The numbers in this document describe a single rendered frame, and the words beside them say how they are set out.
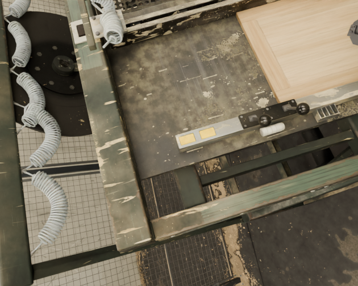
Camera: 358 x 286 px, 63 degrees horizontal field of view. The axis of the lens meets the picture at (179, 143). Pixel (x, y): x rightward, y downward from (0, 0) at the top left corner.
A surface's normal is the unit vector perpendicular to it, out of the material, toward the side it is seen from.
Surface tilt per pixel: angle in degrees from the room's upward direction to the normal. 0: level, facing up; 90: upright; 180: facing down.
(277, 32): 56
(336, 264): 0
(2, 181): 90
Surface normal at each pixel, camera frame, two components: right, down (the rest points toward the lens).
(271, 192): -0.05, -0.34
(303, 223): -0.83, 0.05
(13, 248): 0.48, -0.45
